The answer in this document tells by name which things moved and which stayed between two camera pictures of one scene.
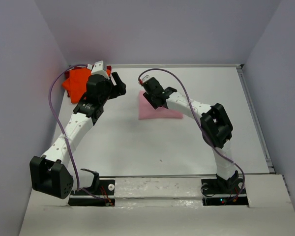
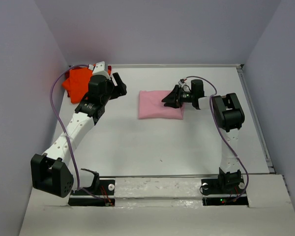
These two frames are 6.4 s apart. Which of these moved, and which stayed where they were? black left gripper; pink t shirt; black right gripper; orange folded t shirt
Moved: black right gripper
Stayed: orange folded t shirt; pink t shirt; black left gripper
